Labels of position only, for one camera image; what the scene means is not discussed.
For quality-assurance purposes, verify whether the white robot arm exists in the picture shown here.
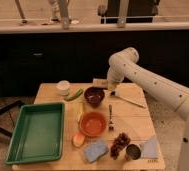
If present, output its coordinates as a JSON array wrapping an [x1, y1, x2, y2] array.
[[107, 47, 189, 171]]

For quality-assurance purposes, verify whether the purple bowl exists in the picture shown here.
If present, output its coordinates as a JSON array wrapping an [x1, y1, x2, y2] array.
[[84, 87, 105, 107]]

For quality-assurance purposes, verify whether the orange bowl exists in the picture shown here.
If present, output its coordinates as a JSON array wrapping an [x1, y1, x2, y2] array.
[[79, 112, 107, 137]]

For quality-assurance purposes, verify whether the green pepper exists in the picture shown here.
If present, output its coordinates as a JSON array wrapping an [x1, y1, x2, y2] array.
[[64, 89, 84, 101]]

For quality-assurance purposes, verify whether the yellow banana toy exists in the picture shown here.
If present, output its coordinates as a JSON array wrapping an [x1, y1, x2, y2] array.
[[77, 103, 84, 122]]

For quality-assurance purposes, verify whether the metal fork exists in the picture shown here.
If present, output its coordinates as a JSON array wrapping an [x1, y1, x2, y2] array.
[[109, 104, 114, 131]]

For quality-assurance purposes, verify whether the white paper cup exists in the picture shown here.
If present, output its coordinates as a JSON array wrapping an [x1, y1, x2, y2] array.
[[56, 80, 70, 96]]

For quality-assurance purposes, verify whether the bunch of dark grapes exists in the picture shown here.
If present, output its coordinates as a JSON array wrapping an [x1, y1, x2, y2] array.
[[110, 133, 131, 159]]

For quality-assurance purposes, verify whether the orange peach toy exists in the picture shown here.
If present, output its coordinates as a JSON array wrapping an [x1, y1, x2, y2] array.
[[72, 132, 85, 147]]

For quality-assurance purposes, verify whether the metal cup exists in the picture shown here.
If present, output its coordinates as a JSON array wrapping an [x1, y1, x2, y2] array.
[[125, 144, 141, 160]]

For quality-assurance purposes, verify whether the blue sponge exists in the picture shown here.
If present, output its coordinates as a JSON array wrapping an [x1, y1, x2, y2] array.
[[84, 139, 109, 163]]

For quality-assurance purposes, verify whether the grey folded cloth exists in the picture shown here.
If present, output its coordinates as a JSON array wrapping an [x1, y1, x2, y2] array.
[[140, 136, 158, 159]]

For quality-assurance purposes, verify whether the green plastic tray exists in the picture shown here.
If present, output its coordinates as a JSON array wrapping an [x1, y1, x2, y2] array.
[[5, 103, 65, 165]]

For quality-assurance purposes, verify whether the wooden handled brush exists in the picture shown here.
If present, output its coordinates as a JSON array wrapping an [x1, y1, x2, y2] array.
[[110, 91, 146, 108]]

